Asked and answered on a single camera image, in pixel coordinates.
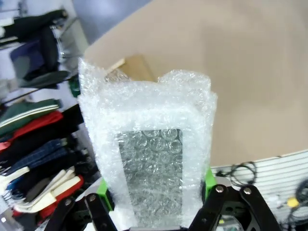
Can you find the black office chair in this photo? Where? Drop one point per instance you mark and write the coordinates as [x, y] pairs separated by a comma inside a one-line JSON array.
[[45, 48]]

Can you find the red folded garment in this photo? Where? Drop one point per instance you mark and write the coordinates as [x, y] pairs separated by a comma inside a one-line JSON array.
[[41, 122]]

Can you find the green folded garment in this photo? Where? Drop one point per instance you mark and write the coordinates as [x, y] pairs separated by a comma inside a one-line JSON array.
[[29, 111]]

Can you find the blue denim folded garment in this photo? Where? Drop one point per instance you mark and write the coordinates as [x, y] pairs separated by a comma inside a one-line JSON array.
[[43, 154]]

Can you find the brown cardboard box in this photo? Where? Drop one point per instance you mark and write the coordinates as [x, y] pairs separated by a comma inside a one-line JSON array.
[[139, 69]]

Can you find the ribbed grey aluminium panel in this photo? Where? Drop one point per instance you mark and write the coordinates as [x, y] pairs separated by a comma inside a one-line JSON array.
[[272, 168]]

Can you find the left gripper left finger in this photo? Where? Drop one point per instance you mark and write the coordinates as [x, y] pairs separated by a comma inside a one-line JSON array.
[[106, 197]]

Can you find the bubble-wrapped clock grey screen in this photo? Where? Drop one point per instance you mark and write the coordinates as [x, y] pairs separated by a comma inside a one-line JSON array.
[[149, 115]]

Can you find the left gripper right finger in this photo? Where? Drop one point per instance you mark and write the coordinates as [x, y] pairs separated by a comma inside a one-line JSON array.
[[211, 183]]

